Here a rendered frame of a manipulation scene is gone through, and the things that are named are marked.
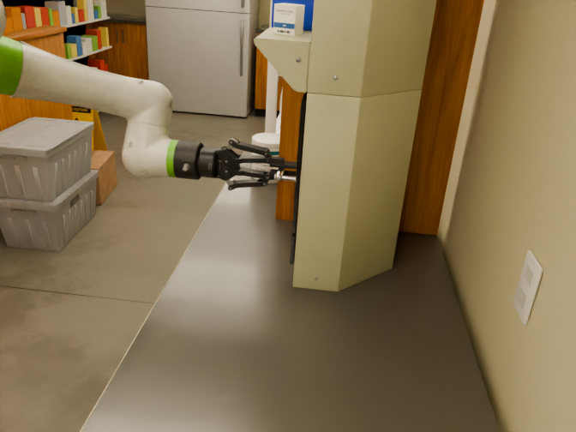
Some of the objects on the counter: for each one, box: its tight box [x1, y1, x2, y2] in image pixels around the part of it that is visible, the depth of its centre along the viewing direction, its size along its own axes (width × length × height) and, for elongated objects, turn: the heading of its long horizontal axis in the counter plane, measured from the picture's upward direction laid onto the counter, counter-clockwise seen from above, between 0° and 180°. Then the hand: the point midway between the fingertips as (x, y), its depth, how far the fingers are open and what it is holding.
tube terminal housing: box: [292, 0, 436, 291], centre depth 127 cm, size 25×32×77 cm
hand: (285, 169), depth 129 cm, fingers closed, pressing on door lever
